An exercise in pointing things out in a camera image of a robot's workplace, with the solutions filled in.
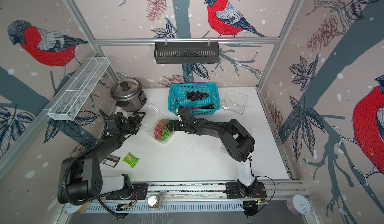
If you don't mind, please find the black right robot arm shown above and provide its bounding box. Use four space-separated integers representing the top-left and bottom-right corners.
167 108 258 198

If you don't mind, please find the brown snack bar wrapper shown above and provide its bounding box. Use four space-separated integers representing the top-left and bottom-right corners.
102 155 121 168

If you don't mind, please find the clear clamshell container back right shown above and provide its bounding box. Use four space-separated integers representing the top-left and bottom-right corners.
221 90 248 115

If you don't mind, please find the red grape bunch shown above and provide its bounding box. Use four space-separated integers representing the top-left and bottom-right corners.
154 119 167 141

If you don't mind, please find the clear plastic clamshell container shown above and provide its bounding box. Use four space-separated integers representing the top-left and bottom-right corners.
140 103 174 144

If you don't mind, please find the green grape bunch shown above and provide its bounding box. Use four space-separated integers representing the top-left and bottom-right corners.
161 129 172 142

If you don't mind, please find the small silver round can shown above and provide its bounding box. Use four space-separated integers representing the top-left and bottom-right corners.
147 194 162 209

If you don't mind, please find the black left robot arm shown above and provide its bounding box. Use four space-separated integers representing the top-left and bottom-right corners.
57 110 146 206

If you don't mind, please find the green snack packet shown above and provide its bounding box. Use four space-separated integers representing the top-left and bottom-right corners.
123 153 139 168

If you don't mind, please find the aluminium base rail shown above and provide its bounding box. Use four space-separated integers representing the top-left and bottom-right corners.
59 178 307 214

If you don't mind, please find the black hanging wire basket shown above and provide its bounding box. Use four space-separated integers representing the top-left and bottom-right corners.
154 42 220 64

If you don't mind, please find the white wire shelf basket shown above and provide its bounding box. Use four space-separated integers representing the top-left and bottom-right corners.
48 57 110 121

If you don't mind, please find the teal plastic basket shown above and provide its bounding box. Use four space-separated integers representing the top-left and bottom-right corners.
168 83 221 115

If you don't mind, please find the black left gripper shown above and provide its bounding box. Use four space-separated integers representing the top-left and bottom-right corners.
119 112 145 137

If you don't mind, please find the dark purple grape bunch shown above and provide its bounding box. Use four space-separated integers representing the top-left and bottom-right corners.
186 91 210 102

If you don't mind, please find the clear clamshell container right front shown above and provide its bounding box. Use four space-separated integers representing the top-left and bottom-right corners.
245 127 253 137

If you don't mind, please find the stainless steel rice cooker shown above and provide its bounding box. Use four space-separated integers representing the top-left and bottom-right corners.
110 78 147 112

